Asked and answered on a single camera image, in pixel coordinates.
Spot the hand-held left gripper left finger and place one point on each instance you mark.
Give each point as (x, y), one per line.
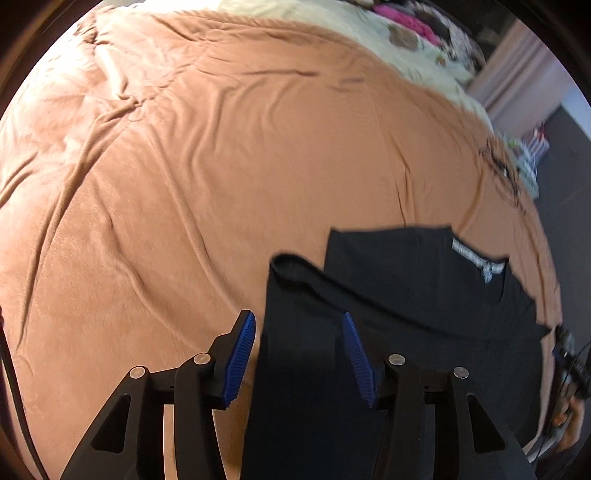
(238, 355)

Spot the cream duvet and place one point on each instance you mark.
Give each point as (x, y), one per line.
(323, 27)

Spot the cream bear print blanket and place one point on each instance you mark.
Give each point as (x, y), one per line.
(401, 39)

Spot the pink garment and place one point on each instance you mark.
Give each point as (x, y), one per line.
(406, 21)

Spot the pile of patterned clothes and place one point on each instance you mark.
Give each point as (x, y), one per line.
(457, 41)

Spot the pink curtain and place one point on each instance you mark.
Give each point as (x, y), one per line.
(517, 69)

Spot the black teddy print T-shirt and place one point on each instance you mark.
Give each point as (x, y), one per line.
(415, 295)

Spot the person's right hand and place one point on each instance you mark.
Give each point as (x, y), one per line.
(568, 420)

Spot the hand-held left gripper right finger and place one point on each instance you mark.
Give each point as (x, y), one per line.
(359, 360)

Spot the orange blanket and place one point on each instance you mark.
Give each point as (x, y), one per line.
(184, 184)

